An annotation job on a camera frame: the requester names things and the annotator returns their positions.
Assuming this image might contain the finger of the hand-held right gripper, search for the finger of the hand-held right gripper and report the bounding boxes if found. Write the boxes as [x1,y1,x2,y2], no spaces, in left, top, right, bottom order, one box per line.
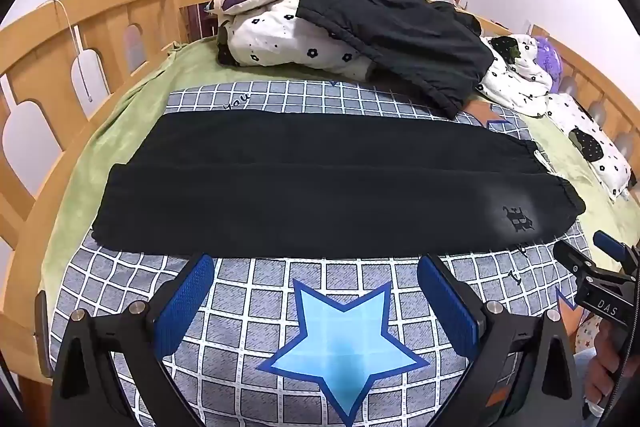
[593,231,640,269]
[552,239,598,294]

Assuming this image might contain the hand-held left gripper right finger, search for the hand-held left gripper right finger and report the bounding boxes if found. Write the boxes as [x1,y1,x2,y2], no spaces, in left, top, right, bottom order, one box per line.
[416,253,586,427]

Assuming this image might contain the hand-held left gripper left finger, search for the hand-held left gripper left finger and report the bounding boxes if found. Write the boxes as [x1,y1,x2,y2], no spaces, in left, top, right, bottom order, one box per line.
[50,253,216,427]

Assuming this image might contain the black pants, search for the black pants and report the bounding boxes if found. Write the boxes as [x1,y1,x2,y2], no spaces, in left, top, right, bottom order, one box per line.
[91,108,587,259]

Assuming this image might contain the person's right hand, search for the person's right hand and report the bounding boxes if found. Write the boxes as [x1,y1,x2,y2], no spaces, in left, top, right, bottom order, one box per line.
[582,319,632,414]

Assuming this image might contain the grey grid blanket with star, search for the grey grid blanket with star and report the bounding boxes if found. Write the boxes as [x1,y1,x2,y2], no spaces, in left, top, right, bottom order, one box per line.
[42,79,601,427]

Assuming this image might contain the white pillow with black print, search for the white pillow with black print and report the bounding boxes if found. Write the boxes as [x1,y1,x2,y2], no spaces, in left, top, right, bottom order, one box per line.
[545,93,633,202]

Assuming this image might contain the purple plush toy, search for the purple plush toy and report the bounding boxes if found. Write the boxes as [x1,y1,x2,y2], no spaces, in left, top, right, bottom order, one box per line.
[532,34,563,92]

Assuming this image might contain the green bed sheet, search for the green bed sheet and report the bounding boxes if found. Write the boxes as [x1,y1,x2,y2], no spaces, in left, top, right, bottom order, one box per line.
[40,38,632,308]

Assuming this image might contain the black jacket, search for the black jacket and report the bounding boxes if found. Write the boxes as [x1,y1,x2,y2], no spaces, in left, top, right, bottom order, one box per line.
[296,0,496,120]

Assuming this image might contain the white flower print quilt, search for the white flower print quilt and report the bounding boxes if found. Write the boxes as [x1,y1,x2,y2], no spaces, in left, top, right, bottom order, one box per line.
[216,0,553,118]

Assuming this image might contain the white cable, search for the white cable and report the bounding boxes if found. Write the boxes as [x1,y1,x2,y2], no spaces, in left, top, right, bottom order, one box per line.
[47,0,96,105]

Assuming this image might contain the wooden bed frame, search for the wooden bed frame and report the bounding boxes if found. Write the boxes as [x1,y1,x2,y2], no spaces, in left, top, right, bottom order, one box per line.
[0,0,640,408]

